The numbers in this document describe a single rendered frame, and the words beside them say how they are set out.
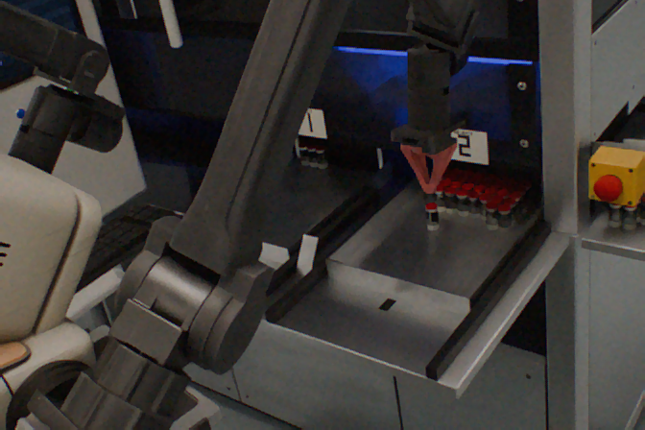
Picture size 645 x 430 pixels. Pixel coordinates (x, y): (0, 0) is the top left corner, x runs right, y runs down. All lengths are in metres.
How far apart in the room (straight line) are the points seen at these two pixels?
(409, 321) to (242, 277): 0.59
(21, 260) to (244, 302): 0.19
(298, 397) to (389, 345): 0.97
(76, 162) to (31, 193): 1.07
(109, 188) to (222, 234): 1.22
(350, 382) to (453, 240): 0.66
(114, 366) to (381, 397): 1.29
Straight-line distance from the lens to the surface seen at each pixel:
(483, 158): 1.35
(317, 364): 1.94
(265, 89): 0.60
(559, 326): 1.48
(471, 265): 1.28
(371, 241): 1.37
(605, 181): 1.24
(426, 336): 1.15
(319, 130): 1.52
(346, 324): 1.19
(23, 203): 0.69
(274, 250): 1.35
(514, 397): 1.65
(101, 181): 1.81
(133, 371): 0.63
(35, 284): 0.71
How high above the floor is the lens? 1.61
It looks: 28 degrees down
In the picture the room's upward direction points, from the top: 10 degrees counter-clockwise
